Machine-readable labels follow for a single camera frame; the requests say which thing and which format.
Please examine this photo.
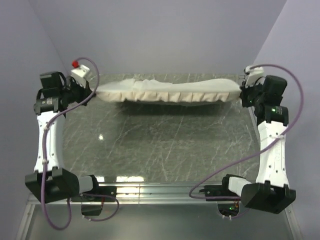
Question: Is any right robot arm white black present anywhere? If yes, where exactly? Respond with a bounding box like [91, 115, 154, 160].
[220, 75, 296, 214]

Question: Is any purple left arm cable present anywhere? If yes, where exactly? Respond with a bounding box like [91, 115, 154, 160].
[41, 57, 121, 230]

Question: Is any white pillowcase with peach ruffles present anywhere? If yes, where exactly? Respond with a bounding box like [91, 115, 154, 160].
[96, 78, 241, 105]

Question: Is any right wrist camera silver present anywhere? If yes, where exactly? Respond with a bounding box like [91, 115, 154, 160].
[244, 65, 265, 87]

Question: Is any aluminium mounting rail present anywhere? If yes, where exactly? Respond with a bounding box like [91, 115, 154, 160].
[26, 182, 292, 206]

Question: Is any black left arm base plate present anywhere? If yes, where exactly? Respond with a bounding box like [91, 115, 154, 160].
[70, 186, 117, 217]

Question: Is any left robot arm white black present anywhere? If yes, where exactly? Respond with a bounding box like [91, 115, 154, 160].
[25, 67, 101, 203]

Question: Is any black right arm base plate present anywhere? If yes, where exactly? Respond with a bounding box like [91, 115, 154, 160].
[203, 184, 251, 218]

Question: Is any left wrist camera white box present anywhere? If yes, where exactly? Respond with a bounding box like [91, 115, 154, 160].
[71, 60, 91, 83]

